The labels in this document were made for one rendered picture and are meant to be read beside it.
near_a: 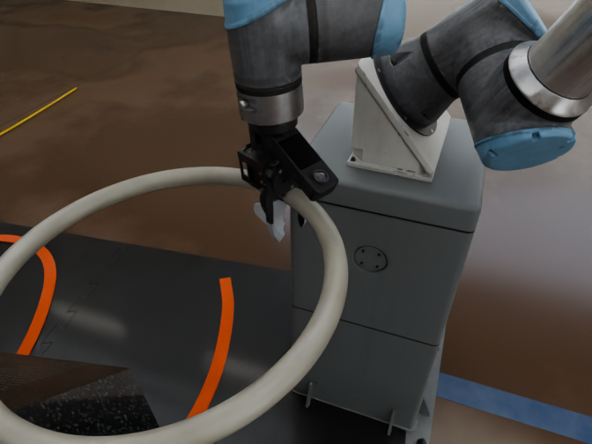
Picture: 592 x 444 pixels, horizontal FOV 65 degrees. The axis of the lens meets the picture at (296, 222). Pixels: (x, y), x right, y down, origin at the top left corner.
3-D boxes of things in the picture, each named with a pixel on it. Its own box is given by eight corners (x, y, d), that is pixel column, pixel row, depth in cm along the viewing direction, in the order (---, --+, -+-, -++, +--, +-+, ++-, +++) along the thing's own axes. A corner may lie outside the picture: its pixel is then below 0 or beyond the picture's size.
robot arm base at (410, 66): (395, 41, 106) (433, 13, 99) (438, 112, 109) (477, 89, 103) (367, 59, 91) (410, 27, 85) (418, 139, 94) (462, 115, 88)
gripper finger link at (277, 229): (262, 228, 79) (263, 180, 74) (284, 244, 76) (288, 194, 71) (247, 234, 77) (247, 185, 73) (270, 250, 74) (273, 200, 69)
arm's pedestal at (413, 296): (318, 293, 186) (327, 90, 134) (445, 328, 173) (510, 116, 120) (270, 401, 150) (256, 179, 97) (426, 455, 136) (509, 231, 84)
